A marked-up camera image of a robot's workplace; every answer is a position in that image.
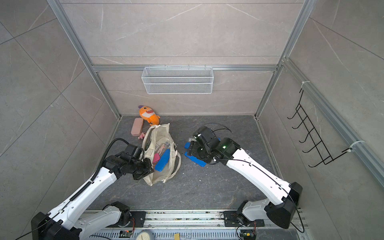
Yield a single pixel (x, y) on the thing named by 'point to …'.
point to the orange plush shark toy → (148, 114)
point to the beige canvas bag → (153, 136)
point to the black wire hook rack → (324, 154)
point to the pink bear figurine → (141, 136)
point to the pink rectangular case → (137, 127)
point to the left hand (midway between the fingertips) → (157, 167)
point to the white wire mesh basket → (178, 80)
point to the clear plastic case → (160, 147)
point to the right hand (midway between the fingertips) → (193, 152)
